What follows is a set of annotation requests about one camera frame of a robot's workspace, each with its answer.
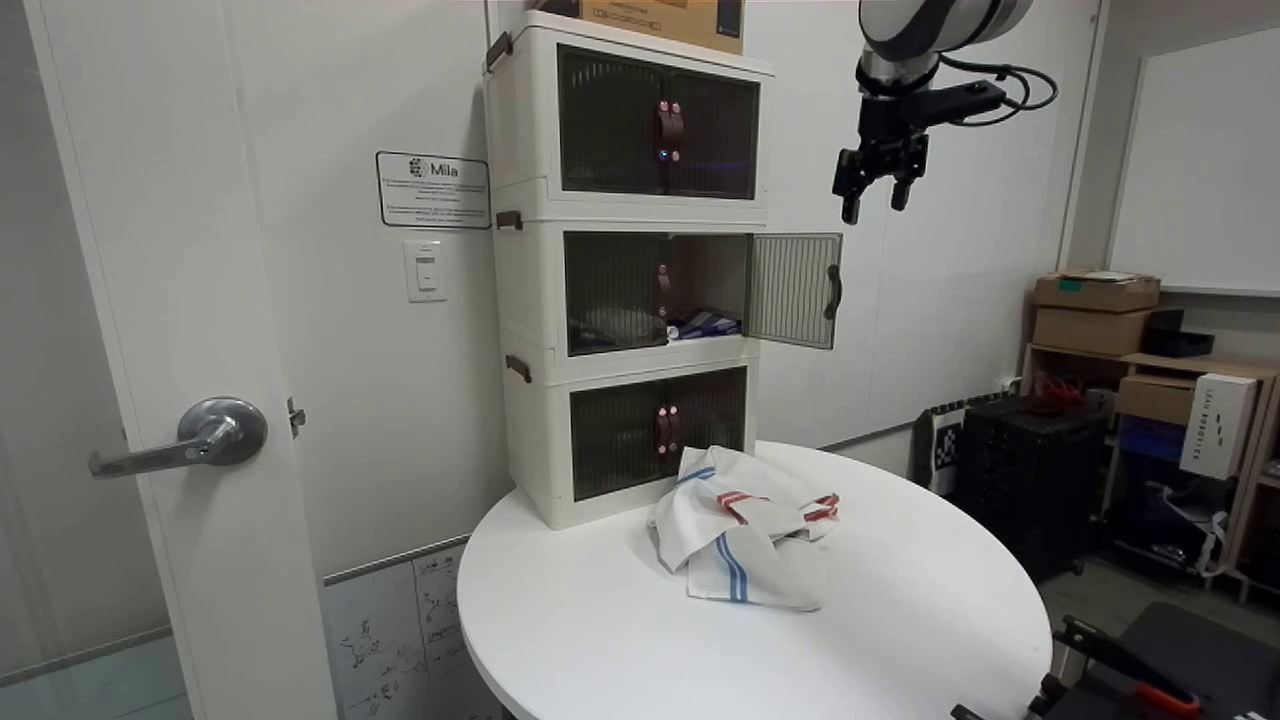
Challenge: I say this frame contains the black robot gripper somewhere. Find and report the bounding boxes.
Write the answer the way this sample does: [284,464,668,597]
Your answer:
[833,78,1006,224]

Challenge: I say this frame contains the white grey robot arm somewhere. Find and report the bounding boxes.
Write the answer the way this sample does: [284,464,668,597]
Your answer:
[833,0,1033,224]

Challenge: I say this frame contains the white stacked drawer cabinet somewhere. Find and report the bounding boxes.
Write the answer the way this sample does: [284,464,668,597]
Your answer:
[484,10,846,527]

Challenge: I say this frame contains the cardboard box on cabinet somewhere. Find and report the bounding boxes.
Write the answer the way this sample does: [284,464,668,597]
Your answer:
[527,0,743,51]

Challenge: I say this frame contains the blue checkered cloth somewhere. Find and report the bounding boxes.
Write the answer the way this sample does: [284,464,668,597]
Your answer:
[671,310,739,340]

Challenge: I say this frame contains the cardboard box on shelf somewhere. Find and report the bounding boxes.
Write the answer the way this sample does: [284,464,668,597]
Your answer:
[1033,273,1161,355]

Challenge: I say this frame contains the white crumpled cloth inside cabinet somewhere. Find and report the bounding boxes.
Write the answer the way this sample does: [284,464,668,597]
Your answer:
[567,308,663,355]

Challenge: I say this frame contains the white whiteboard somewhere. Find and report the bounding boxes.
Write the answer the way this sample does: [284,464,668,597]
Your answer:
[1113,26,1280,295]

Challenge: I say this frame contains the black storage crate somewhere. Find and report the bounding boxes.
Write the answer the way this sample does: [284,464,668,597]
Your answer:
[954,398,1109,585]

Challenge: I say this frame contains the white red striped towel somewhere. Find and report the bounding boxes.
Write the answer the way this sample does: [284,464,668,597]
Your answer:
[649,443,846,612]

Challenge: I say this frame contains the wooden shelf unit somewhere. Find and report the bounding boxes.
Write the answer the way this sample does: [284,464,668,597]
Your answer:
[1024,344,1278,598]

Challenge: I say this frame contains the white product box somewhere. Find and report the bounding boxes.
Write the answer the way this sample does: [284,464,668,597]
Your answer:
[1181,372,1256,478]

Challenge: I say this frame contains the white round table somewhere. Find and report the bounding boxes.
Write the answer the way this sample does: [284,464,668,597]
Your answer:
[458,443,1053,720]

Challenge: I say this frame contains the red black tool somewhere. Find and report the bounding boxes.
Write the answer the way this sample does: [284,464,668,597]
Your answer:
[1055,617,1203,720]

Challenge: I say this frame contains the white door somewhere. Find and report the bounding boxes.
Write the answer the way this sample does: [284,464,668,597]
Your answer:
[23,0,336,720]

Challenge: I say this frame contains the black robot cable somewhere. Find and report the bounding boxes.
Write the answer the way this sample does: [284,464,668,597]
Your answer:
[939,51,1063,131]

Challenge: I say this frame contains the white light switch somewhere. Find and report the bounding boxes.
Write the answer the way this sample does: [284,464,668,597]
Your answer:
[406,240,450,302]

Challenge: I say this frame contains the wall sign plaque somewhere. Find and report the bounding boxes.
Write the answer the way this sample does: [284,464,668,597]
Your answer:
[376,153,491,231]

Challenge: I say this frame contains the silver door lever handle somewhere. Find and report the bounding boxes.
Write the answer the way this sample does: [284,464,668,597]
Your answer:
[88,394,268,478]

